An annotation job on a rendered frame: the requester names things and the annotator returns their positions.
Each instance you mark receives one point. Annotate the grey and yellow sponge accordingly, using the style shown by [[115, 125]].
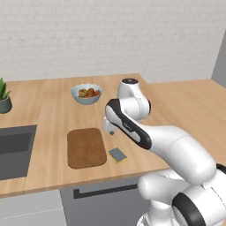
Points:
[[118, 154]]

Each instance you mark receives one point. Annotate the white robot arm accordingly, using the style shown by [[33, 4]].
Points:
[[182, 153]]

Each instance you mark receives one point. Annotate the fruit in bowl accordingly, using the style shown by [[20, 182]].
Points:
[[89, 92]]

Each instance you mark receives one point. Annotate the green plant in grey pot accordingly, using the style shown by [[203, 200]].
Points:
[[4, 100]]

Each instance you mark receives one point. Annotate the dark grey sink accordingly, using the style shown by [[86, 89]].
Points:
[[14, 151]]

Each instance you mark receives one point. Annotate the grey dishwasher front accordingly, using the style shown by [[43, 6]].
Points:
[[103, 206]]

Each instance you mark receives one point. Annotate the grey cupboard drawer front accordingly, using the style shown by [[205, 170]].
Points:
[[28, 203]]

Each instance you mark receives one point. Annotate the brown wooden cutting board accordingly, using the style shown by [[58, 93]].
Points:
[[86, 148]]

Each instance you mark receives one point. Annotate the grey cupboard door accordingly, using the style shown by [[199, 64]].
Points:
[[32, 219]]

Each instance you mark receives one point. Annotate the pale blue bowl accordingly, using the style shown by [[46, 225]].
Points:
[[86, 94]]

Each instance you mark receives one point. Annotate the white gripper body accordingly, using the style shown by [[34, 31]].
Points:
[[107, 125]]

